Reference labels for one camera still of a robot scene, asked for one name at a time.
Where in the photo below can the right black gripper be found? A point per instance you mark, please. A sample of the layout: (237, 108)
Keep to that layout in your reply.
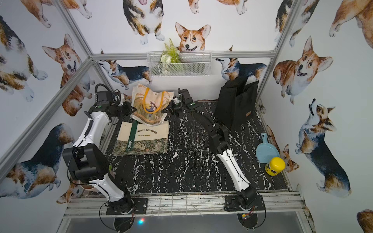
(169, 109)

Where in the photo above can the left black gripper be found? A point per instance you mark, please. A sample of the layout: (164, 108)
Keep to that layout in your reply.
(125, 106)

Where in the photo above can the cream tote bag yellow handles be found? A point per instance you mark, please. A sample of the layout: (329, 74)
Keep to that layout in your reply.
(149, 105)

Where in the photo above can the cream tote bag green handles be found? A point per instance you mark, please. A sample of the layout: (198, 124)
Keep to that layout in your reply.
(139, 139)

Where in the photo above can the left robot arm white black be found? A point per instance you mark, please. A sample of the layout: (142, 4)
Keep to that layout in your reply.
(85, 161)

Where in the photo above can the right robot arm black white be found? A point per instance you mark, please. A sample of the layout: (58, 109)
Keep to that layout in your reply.
(218, 139)

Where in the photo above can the black canvas tote bag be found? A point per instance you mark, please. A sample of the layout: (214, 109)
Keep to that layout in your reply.
(236, 102)

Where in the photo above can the artificial fern and white flower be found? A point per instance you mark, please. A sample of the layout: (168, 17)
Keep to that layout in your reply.
(170, 55)

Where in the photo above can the light blue dustpan scoop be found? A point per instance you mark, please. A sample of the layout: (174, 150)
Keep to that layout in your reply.
(265, 151)

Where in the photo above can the white wire wall basket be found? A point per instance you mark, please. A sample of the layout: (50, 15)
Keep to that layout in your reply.
(181, 64)

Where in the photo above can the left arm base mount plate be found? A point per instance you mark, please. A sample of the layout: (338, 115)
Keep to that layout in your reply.
(123, 207)

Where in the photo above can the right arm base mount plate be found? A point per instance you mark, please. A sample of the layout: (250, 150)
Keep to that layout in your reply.
(237, 203)

